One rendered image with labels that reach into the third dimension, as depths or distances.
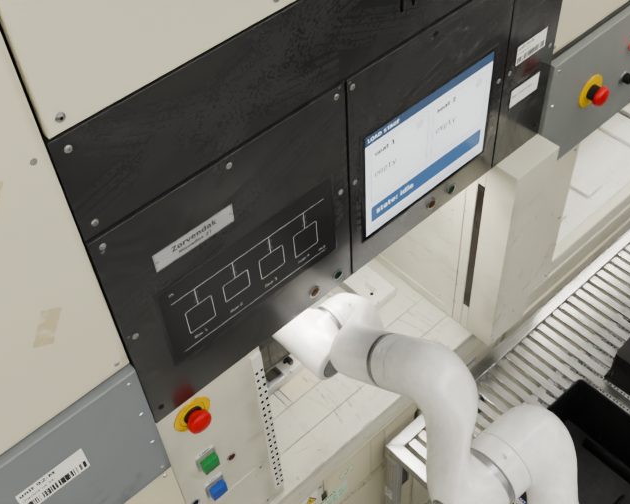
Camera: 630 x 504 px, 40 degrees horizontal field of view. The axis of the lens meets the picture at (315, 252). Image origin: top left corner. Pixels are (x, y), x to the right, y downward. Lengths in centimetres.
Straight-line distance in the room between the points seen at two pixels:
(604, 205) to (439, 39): 115
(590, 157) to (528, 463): 132
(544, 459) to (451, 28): 62
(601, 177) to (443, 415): 128
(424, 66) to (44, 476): 76
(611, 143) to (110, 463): 168
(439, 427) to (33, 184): 65
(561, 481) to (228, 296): 54
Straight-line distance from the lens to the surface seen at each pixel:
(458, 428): 124
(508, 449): 128
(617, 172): 244
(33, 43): 84
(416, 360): 126
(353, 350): 138
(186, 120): 99
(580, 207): 232
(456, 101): 139
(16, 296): 100
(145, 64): 92
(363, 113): 122
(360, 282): 207
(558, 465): 132
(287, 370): 193
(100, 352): 113
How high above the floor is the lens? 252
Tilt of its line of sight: 49 degrees down
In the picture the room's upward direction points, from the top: 5 degrees counter-clockwise
